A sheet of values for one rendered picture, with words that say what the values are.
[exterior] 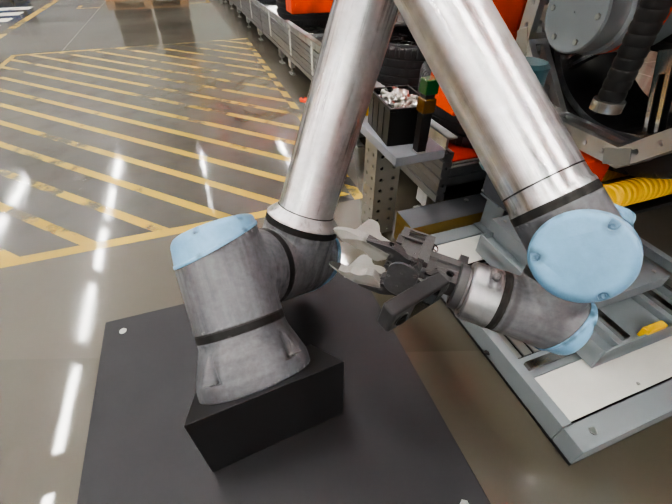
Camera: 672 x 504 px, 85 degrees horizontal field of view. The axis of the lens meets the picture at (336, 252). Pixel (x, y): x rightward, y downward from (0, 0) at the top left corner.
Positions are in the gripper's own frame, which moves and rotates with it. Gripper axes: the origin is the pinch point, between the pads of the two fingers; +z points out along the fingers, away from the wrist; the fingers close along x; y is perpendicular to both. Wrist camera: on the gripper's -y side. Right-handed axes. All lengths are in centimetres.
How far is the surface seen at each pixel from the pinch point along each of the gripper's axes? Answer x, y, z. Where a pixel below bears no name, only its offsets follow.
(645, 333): -34, 41, -74
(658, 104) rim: 13, 59, -48
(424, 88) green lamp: 3, 63, 1
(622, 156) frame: 7, 46, -44
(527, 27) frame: 19, 73, -18
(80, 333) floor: -67, -10, 77
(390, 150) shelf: -17, 62, 6
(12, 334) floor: -69, -19, 96
